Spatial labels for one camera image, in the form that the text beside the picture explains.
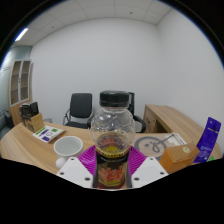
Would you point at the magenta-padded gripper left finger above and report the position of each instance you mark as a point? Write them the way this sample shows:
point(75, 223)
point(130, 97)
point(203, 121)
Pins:
point(83, 166)

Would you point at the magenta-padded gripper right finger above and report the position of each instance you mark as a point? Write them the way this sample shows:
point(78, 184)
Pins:
point(143, 168)

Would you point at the clear drink bottle black cap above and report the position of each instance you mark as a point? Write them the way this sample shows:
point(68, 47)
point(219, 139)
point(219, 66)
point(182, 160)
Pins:
point(113, 126)

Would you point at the white mug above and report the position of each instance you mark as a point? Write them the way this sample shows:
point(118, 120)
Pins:
point(68, 146)

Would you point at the orange wooden box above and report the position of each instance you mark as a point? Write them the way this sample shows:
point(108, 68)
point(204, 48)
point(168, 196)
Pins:
point(178, 156)

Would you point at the white paper sheet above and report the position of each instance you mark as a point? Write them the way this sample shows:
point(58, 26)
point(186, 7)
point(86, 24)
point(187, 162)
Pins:
point(178, 138)

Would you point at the white green purple leaflet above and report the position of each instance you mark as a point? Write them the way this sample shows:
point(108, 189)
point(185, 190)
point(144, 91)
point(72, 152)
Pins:
point(48, 133)

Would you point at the wooden side desk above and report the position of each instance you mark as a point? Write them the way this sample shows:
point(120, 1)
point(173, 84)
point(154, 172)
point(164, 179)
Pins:
point(163, 116)

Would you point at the black visitor chair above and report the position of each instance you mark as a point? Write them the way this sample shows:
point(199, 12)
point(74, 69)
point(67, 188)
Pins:
point(81, 105)

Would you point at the brown cardboard box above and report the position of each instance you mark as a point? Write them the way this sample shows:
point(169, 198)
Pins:
point(35, 123)

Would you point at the purple package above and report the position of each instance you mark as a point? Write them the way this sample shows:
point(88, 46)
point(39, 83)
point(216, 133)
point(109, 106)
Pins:
point(208, 140)

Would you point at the black armchair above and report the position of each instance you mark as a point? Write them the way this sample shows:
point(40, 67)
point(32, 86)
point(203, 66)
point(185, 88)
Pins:
point(9, 120)

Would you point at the wooden shelf cabinet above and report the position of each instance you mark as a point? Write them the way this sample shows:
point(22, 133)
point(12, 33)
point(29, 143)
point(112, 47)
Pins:
point(20, 86)

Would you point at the long ceiling light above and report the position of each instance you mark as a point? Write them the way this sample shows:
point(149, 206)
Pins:
point(21, 34)

